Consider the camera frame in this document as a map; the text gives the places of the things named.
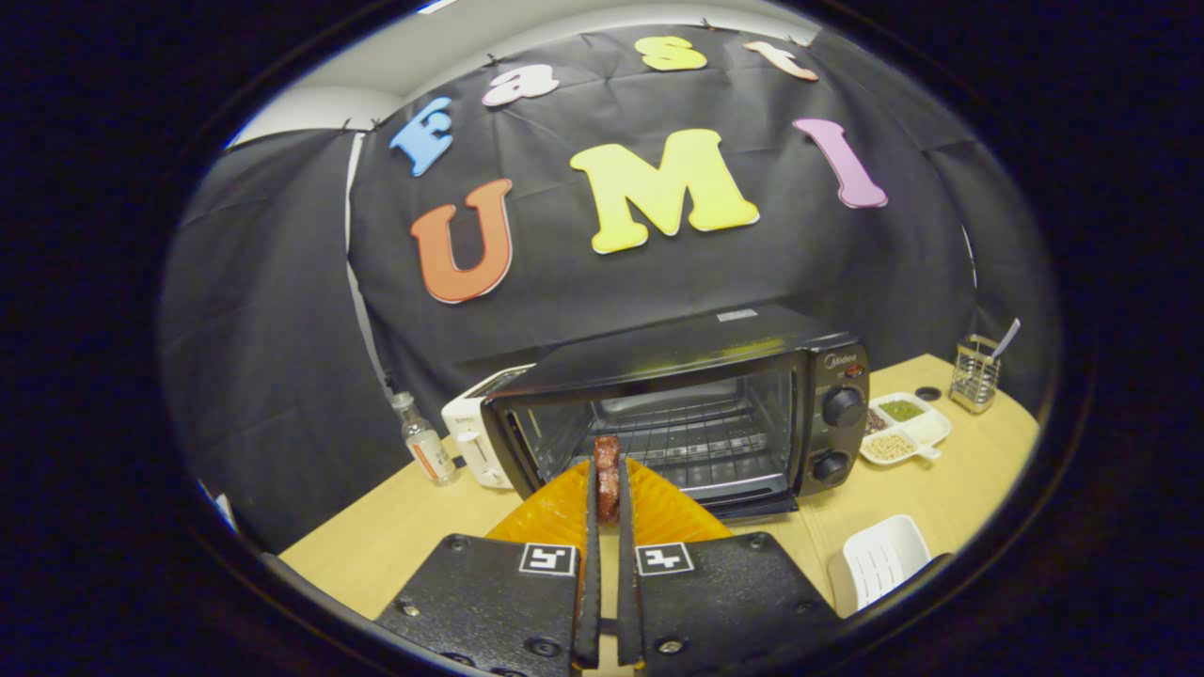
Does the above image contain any white slot toaster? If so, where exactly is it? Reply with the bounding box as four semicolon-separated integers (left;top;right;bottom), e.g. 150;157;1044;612
441;364;537;490

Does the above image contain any black toaster oven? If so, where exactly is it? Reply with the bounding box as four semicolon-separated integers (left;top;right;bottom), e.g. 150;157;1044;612
480;303;871;523

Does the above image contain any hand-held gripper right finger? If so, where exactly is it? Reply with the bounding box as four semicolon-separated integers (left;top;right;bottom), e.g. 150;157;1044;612
616;458;843;677

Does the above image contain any small white plastic tray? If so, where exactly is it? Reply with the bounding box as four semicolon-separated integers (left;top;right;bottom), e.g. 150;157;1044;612
828;514;934;619

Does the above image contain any white divided dish with beans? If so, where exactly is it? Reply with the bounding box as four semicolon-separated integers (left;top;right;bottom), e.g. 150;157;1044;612
859;392;953;467

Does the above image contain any reddish brown meat piece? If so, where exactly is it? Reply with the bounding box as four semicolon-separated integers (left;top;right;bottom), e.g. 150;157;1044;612
593;434;622;525

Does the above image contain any clear bottle with orange label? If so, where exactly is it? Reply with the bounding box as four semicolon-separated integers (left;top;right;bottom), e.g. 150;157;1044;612
391;392;459;487

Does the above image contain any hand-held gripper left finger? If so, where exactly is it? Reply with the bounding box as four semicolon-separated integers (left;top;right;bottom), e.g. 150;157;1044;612
374;459;603;677

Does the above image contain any wire mesh utensil holder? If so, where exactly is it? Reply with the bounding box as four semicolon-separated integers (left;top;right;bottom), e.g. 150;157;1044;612
949;335;1002;416

